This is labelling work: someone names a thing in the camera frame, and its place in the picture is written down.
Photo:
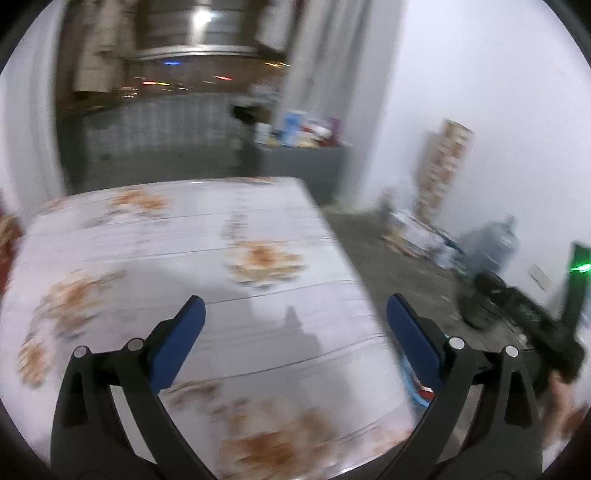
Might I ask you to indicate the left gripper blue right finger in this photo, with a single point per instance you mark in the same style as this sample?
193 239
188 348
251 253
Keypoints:
504 440

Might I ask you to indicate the person's right hand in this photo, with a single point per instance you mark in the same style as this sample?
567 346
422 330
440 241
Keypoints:
561 416

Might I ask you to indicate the pile of papers on floor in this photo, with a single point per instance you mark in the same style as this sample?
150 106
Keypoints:
406 234

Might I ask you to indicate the white curtain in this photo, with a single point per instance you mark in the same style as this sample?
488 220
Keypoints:
340 57

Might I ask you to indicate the balcony metal railing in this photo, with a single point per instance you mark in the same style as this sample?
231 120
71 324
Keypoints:
162 119

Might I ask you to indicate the blue canister on table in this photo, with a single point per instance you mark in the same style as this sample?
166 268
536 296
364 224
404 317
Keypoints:
292 123

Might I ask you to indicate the tall patterned cardboard box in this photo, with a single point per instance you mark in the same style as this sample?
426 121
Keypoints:
445 155

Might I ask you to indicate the beige hanging coat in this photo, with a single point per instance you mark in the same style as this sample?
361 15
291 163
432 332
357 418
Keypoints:
108 42

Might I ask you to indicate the grey side table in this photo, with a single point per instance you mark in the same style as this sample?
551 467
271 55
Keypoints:
319 168

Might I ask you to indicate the white wall socket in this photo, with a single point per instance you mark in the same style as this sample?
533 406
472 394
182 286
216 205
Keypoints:
540 277

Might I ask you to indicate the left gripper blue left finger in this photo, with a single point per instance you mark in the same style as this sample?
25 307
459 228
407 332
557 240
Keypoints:
88 440

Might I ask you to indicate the empty blue water jug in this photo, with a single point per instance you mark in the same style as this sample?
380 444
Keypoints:
490 248

